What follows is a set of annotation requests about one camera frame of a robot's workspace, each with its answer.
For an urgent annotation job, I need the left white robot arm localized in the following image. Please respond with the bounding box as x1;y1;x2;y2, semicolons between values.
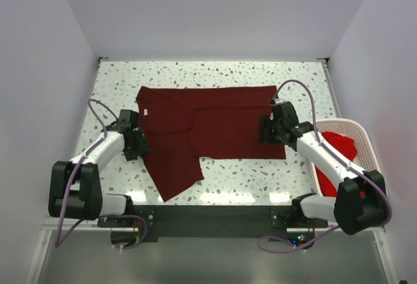
48;128;150;227

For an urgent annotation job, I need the white plastic laundry basket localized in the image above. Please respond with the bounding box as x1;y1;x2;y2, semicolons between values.
310;119;381;197

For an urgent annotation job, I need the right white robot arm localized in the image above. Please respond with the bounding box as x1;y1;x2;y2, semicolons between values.
258;99;392;235

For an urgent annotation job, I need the dark red t-shirt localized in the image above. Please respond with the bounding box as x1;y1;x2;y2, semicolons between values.
136;86;286;201

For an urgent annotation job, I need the bright red t-shirt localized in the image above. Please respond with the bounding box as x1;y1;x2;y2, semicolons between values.
314;130;358;197

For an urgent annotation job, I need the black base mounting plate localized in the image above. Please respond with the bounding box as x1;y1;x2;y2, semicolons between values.
96;204;329;243

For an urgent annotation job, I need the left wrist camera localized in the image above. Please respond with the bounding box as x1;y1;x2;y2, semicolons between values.
115;109;139;130

